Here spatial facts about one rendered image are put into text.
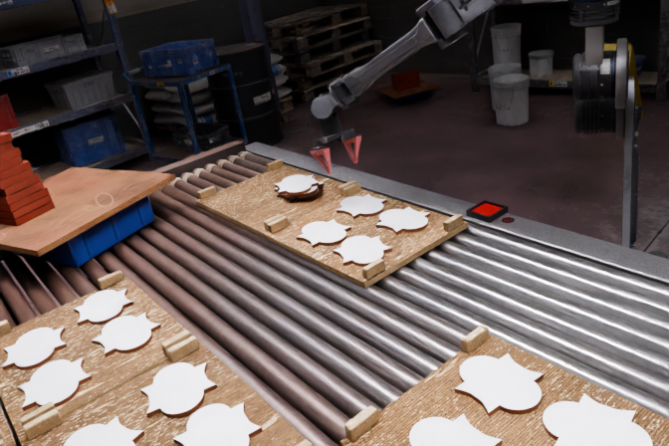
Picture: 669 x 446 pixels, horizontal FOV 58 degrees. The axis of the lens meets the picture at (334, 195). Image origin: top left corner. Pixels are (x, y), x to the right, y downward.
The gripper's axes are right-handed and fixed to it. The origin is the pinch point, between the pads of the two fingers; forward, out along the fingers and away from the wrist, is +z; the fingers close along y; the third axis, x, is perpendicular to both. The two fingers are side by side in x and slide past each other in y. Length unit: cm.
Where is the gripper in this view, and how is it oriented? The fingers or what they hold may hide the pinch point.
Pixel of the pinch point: (341, 165)
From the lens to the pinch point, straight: 168.5
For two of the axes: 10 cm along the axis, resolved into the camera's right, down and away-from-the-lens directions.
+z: 2.8, 9.4, 1.8
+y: 7.5, -3.3, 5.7
